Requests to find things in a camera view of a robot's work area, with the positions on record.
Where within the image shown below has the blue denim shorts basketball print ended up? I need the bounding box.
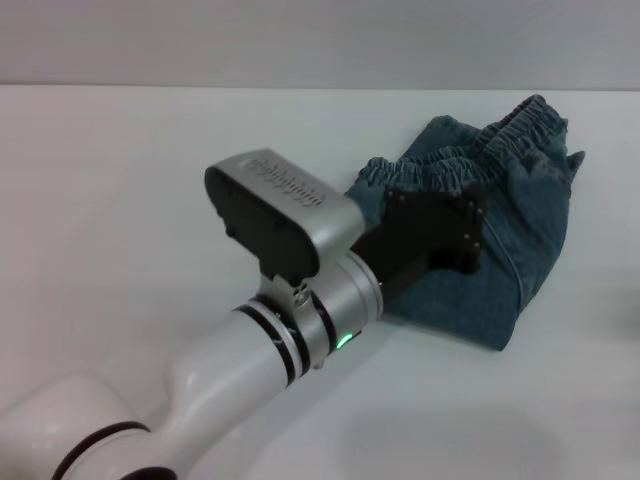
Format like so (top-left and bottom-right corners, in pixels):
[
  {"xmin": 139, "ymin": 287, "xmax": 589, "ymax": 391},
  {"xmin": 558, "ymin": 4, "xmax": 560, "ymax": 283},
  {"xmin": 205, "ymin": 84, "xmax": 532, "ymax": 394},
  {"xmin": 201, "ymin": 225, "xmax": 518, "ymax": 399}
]
[{"xmin": 342, "ymin": 93, "xmax": 586, "ymax": 354}]

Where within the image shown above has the silver camera mount bracket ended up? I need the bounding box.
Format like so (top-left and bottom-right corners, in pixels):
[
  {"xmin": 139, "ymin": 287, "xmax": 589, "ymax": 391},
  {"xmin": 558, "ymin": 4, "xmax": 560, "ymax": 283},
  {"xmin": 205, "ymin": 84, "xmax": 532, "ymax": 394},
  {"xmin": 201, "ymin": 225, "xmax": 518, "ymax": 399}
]
[{"xmin": 259, "ymin": 274, "xmax": 331, "ymax": 371}]

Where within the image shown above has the left wrist camera housing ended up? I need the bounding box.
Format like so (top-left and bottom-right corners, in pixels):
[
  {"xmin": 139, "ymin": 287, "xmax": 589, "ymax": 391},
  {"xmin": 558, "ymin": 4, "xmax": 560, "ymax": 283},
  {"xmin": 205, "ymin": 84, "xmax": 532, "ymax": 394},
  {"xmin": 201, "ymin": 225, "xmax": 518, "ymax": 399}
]
[{"xmin": 203, "ymin": 147, "xmax": 367, "ymax": 281}]

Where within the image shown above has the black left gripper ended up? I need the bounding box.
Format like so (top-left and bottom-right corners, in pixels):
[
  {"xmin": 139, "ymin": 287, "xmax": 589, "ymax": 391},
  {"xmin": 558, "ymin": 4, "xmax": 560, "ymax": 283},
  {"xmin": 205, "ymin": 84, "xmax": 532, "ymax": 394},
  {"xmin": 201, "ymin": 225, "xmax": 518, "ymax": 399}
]
[{"xmin": 349, "ymin": 189, "xmax": 489, "ymax": 306}]

